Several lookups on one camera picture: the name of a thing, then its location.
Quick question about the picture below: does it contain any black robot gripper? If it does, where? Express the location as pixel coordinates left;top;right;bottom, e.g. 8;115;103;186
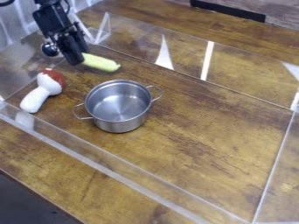
32;0;89;66

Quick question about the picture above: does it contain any plush red white mushroom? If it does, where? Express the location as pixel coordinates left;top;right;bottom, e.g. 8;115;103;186
20;68;65;113

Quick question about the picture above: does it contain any small stainless steel pot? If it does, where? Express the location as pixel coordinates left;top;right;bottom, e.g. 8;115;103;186
72;80;163;133

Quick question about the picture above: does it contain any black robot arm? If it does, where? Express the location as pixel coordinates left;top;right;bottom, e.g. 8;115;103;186
32;0;89;66

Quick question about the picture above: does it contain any black bar in background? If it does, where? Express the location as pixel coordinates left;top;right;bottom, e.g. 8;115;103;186
189;0;267;23

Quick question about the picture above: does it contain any clear acrylic enclosure wall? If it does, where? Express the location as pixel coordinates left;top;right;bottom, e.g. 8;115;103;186
0;0;299;224

